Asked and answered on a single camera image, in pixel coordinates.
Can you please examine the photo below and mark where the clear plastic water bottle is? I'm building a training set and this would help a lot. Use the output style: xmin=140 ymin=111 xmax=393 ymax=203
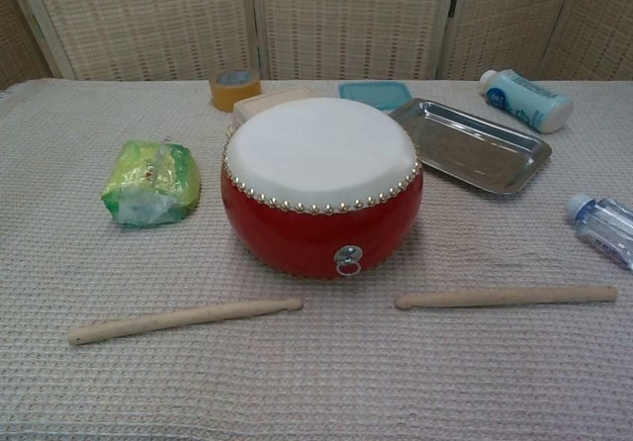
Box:
xmin=566 ymin=192 xmax=633 ymax=271

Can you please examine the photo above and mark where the teal plastic container lid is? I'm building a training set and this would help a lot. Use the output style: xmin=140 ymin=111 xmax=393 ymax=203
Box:
xmin=338 ymin=80 xmax=413 ymax=113

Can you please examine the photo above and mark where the wooden drumstick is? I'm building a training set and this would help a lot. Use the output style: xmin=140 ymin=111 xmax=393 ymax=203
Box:
xmin=67 ymin=297 xmax=304 ymax=347
xmin=394 ymin=285 xmax=619 ymax=309

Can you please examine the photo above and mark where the white and blue lotion bottle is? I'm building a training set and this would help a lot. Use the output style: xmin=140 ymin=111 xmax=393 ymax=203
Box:
xmin=478 ymin=68 xmax=575 ymax=134

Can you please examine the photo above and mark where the beige woven tablecloth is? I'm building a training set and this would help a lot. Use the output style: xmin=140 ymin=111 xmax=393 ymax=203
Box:
xmin=0 ymin=78 xmax=633 ymax=441

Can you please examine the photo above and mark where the woven folding screen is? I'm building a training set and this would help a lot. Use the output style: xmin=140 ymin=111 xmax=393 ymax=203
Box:
xmin=0 ymin=0 xmax=633 ymax=82

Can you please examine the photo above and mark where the red drum with white skin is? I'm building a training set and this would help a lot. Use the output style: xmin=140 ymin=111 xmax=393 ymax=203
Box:
xmin=221 ymin=97 xmax=425 ymax=281

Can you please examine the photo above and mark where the brown packing tape roll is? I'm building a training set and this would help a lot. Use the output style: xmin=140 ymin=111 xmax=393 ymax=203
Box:
xmin=208 ymin=68 xmax=262 ymax=113

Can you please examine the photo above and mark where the beige plastic food container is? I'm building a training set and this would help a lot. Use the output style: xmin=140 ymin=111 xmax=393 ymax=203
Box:
xmin=232 ymin=87 xmax=314 ymax=129

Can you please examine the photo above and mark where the green plastic snack packet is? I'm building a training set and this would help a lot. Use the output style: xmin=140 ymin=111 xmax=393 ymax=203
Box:
xmin=101 ymin=139 xmax=204 ymax=228

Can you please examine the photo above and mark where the stainless steel tray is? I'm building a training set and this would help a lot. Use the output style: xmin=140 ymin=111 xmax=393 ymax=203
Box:
xmin=387 ymin=97 xmax=553 ymax=196

